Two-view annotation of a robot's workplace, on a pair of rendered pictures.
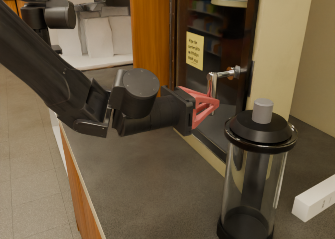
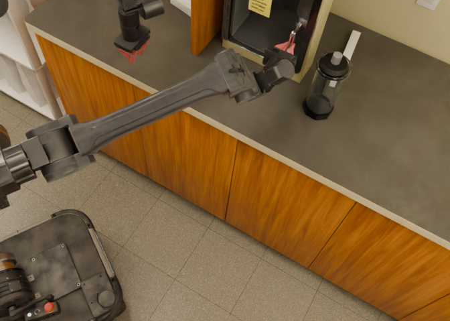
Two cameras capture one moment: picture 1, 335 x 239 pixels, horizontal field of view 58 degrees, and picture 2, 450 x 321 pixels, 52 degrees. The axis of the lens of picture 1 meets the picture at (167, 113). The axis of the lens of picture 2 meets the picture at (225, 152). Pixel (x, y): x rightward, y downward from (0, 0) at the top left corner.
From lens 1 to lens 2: 1.10 m
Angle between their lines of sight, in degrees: 43
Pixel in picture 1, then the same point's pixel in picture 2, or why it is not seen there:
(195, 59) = (260, 9)
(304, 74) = not seen: outside the picture
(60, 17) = (158, 11)
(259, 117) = (337, 62)
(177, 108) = not seen: hidden behind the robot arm
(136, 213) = (260, 122)
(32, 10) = (135, 13)
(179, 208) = (278, 109)
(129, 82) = (283, 72)
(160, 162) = not seen: hidden behind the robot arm
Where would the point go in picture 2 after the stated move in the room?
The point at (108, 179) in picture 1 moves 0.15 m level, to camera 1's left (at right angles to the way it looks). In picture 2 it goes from (223, 109) to (185, 128)
